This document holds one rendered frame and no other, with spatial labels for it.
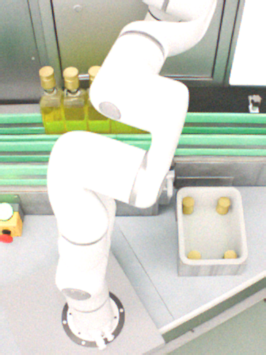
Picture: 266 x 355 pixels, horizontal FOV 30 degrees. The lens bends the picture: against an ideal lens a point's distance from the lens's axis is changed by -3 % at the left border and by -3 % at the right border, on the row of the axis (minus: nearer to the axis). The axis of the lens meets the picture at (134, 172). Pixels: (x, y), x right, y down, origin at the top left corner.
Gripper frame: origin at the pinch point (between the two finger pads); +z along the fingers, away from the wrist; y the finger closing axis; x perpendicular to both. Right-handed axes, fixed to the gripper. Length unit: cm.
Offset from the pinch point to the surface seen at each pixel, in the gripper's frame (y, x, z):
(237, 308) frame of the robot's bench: 25, 60, 86
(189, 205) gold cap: 15.7, 21.4, 32.9
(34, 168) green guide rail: 14.1, -20.6, 28.5
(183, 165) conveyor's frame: 6.1, 18.5, 28.4
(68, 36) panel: -12.3, -17.7, 7.4
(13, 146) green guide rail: 6.7, -26.7, 30.8
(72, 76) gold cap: 2.0, -15.5, 6.7
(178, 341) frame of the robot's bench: 37, 38, 92
